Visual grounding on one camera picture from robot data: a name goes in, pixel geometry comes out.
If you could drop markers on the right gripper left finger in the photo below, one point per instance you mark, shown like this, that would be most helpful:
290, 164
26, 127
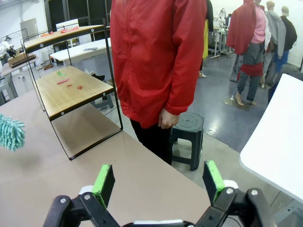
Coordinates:
104, 186

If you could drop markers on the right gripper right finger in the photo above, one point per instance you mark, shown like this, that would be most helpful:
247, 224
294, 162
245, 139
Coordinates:
214, 182

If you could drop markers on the teal chenille duster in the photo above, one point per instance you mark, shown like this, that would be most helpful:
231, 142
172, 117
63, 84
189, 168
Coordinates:
10, 133

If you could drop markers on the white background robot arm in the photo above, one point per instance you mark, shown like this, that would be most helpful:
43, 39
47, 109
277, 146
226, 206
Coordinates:
2, 47

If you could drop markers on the person's left forearm red sleeve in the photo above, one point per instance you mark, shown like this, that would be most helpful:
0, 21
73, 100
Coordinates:
184, 89

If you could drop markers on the person's left hand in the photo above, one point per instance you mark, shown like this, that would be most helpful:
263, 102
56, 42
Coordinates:
168, 120

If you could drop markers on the dark green plastic stool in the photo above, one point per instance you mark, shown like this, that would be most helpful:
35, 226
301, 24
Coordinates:
187, 132

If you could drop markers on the large white side table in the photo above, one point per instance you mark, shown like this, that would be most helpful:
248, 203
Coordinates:
279, 132

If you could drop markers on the small red paper scrap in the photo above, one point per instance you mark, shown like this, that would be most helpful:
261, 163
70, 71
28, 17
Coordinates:
80, 87

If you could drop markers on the magenta paper strip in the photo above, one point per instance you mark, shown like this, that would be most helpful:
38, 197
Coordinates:
63, 81

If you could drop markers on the green paper scrap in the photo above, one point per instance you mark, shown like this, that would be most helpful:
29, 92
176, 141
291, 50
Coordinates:
61, 73

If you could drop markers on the person in red jacket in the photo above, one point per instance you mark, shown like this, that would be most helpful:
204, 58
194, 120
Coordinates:
146, 59

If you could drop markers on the grey metal rack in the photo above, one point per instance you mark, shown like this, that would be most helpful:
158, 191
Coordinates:
7, 89

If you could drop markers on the dark flat item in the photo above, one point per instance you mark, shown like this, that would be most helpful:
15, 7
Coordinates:
90, 49

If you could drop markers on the white background table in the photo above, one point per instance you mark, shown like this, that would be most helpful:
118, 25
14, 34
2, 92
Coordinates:
75, 50

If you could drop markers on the background robot workstation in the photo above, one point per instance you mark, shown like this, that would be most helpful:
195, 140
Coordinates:
219, 35

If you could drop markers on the red and pink clothed mannequin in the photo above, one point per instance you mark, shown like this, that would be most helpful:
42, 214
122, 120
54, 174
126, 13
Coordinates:
241, 35

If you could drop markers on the wooden tray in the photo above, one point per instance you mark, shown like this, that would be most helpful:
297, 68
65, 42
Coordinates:
21, 59

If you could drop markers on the salmon paper strip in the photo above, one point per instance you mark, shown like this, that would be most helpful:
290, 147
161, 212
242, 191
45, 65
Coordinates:
64, 31

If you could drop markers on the orange paper scrap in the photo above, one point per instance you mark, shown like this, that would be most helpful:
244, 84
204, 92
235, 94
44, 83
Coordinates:
44, 35

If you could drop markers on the grey hoodie mannequin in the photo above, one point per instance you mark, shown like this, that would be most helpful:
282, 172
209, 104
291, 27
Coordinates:
275, 28

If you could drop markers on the black sweater mannequin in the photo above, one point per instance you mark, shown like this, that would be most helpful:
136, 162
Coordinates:
290, 33

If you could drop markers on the two-tier wooden shelf black frame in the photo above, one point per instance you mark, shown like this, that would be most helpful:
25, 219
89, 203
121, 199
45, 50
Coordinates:
71, 94

